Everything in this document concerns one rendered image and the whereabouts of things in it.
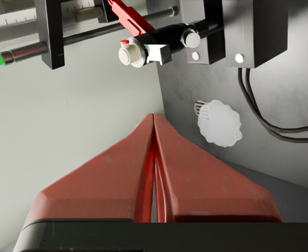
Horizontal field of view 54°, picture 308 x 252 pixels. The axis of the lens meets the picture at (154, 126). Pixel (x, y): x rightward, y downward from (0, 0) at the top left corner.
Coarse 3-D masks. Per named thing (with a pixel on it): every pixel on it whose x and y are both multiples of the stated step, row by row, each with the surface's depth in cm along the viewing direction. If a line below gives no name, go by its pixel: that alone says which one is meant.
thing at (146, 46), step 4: (144, 44) 27; (148, 44) 27; (152, 44) 26; (156, 44) 26; (160, 44) 26; (164, 44) 25; (168, 44) 25; (144, 48) 27; (148, 48) 27; (152, 48) 26; (156, 48) 26; (148, 52) 27; (152, 52) 26; (156, 52) 26; (148, 56) 27; (152, 56) 27; (156, 56) 26; (148, 60) 27; (156, 60) 27
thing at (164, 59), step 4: (160, 48) 24; (164, 48) 25; (168, 48) 25; (160, 52) 24; (164, 52) 25; (168, 52) 25; (160, 56) 25; (164, 56) 25; (168, 56) 25; (160, 60) 25; (164, 60) 25; (168, 60) 25; (160, 64) 25
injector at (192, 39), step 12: (180, 24) 31; (192, 24) 32; (204, 24) 33; (216, 24) 34; (132, 36) 28; (144, 36) 28; (156, 36) 28; (168, 36) 29; (180, 36) 30; (192, 36) 28; (204, 36) 33; (180, 48) 31; (144, 60) 27
